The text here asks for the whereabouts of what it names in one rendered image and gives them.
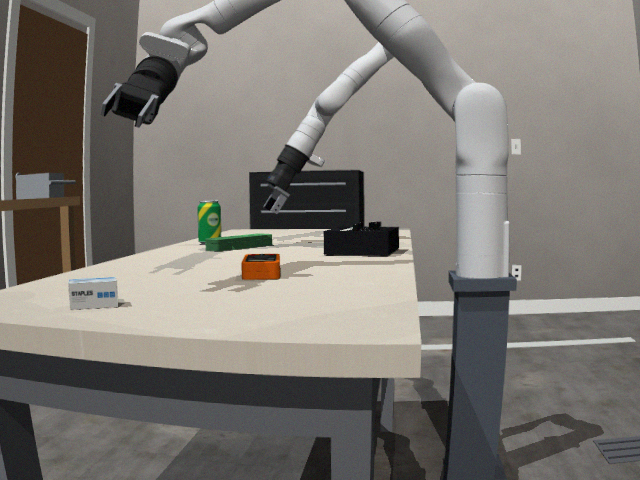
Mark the green rounded rectangular block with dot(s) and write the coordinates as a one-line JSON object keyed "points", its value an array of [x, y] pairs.
{"points": [[238, 242]]}

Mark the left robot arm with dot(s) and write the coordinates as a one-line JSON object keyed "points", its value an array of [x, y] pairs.
{"points": [[481, 121]]}

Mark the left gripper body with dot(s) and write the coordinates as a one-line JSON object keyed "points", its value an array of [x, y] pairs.
{"points": [[157, 74]]}

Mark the black lighting desk panel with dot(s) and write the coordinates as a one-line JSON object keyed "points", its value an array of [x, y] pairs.
{"points": [[359, 240]]}

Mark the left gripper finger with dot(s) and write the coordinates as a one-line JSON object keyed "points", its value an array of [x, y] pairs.
{"points": [[109, 104], [144, 113]]}

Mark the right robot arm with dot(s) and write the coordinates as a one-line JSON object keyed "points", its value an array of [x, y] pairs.
{"points": [[339, 92]]}

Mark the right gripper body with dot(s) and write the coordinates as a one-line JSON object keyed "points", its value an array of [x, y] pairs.
{"points": [[292, 159]]}

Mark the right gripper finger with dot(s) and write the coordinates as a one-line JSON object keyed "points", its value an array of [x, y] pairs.
{"points": [[280, 201], [275, 194]]}

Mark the green drink can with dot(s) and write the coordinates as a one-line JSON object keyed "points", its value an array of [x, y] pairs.
{"points": [[209, 220]]}

